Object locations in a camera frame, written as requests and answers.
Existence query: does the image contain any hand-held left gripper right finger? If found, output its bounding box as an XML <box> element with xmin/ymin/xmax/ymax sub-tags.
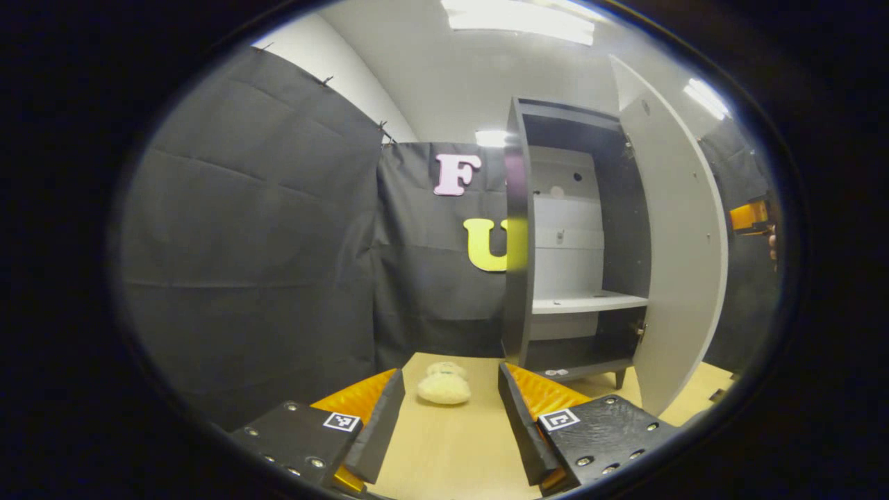
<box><xmin>499</xmin><ymin>361</ymin><xmax>685</xmax><ymax>497</ymax></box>

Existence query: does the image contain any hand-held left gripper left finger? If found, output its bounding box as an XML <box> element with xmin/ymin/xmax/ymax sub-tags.
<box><xmin>229</xmin><ymin>368</ymin><xmax>406</xmax><ymax>495</ymax></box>

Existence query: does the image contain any dark grey cabinet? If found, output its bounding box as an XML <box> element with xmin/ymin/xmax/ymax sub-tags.
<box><xmin>501</xmin><ymin>96</ymin><xmax>654</xmax><ymax>390</ymax></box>

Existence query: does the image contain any white cabinet shelf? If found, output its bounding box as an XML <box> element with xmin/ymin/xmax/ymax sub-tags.
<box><xmin>531</xmin><ymin>290</ymin><xmax>649</xmax><ymax>315</ymax></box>

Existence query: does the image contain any black backdrop cloth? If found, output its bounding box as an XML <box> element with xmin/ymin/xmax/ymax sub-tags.
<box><xmin>115</xmin><ymin>45</ymin><xmax>782</xmax><ymax>431</ymax></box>

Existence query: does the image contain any large ceiling light panel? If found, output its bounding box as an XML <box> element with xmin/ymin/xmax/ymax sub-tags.
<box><xmin>441</xmin><ymin>0</ymin><xmax>597</xmax><ymax>47</ymax></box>

